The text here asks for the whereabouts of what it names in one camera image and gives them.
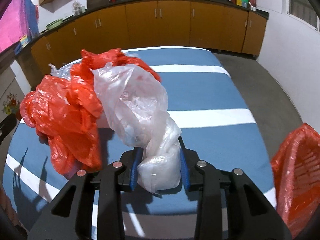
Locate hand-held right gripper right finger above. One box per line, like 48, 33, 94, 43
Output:
178, 137, 293, 240

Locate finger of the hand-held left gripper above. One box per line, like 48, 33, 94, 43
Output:
0, 114, 18, 146

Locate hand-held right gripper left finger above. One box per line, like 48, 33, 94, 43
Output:
26, 146, 144, 240

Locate white clear plastic bag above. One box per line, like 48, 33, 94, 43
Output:
92, 62, 182, 196

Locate red basket liner bag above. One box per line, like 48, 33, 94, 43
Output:
271, 122, 320, 239

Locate red mesh plastic basket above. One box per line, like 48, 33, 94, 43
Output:
271, 122, 320, 239

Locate tiled counter with flower decal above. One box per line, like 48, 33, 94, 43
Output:
0, 55, 32, 128

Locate blue striped tablecloth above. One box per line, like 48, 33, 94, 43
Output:
2, 46, 277, 240

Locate pink hanging cloth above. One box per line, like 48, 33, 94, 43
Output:
0, 0, 32, 53

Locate blue hanging cloth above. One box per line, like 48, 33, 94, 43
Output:
24, 0, 40, 37

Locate green basin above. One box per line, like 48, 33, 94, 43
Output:
45, 18, 64, 30

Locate glass jar with plastic cover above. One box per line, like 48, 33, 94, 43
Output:
72, 0, 84, 16

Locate wooden lower kitchen cabinets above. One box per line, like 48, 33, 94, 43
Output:
30, 0, 267, 68

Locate dark brown cutting board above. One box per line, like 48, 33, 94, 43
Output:
86, 0, 110, 10

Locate barred sliding window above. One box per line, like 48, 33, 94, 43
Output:
286, 0, 320, 32

